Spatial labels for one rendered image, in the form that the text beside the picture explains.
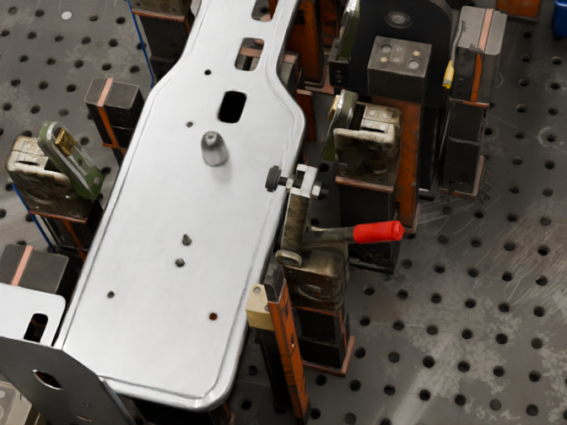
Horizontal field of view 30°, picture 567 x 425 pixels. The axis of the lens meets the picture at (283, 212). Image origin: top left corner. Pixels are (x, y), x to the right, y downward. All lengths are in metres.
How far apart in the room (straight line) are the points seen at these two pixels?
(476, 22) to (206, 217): 0.42
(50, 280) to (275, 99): 0.37
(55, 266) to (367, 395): 0.48
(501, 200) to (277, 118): 0.44
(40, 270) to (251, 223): 0.27
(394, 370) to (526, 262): 0.26
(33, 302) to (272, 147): 0.36
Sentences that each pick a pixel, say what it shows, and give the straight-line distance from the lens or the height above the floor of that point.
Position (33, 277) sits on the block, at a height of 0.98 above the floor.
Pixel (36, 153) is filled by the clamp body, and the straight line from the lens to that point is 1.37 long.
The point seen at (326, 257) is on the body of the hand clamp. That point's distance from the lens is 1.23.
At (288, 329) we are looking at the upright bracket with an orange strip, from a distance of 1.19.
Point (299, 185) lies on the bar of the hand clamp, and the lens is 1.10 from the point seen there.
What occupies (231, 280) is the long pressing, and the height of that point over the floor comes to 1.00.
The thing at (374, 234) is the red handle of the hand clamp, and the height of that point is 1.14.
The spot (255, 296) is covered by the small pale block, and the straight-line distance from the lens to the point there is 1.20.
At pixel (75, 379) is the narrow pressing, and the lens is 0.99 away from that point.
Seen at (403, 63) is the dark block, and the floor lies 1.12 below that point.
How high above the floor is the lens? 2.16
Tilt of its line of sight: 62 degrees down
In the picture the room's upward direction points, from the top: 10 degrees counter-clockwise
